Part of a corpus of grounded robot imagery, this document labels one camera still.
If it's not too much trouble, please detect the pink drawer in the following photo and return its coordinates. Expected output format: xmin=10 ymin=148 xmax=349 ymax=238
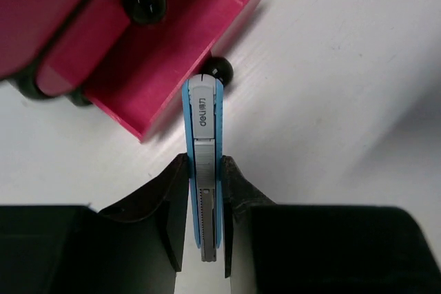
xmin=35 ymin=0 xmax=167 ymax=96
xmin=84 ymin=0 xmax=260 ymax=139
xmin=1 ymin=0 xmax=80 ymax=78

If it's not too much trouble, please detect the light blue clip pen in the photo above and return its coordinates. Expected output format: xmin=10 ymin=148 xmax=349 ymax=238
xmin=182 ymin=74 xmax=223 ymax=262

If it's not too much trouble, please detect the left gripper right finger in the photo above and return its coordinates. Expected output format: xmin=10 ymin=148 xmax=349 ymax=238
xmin=221 ymin=156 xmax=440 ymax=293

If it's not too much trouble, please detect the black drawer cabinet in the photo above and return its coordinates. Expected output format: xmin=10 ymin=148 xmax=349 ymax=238
xmin=8 ymin=75 xmax=92 ymax=107

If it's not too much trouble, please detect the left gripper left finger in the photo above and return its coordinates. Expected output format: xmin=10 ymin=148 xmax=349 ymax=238
xmin=1 ymin=154 xmax=189 ymax=293

